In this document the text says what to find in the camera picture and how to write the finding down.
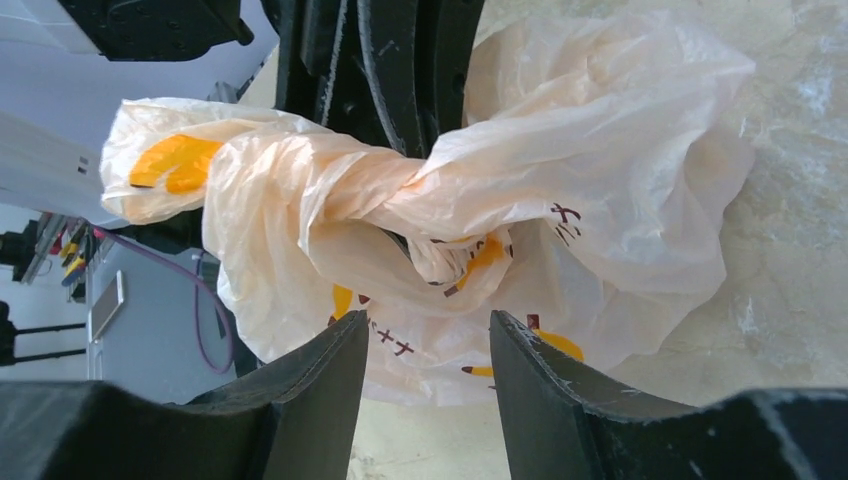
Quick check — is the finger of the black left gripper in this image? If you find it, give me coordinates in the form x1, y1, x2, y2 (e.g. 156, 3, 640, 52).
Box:
357, 0, 484, 158
274, 1, 398, 148

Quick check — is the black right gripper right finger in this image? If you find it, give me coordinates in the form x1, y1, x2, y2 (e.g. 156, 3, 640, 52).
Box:
490, 311, 847, 479

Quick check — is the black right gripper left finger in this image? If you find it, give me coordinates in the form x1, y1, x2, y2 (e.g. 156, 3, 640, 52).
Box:
1, 311, 369, 479

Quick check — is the translucent orange plastic bag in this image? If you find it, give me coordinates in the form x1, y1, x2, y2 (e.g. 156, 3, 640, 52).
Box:
100, 10, 756, 406

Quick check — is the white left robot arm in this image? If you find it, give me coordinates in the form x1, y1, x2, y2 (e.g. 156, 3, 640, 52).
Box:
1, 1, 483, 223

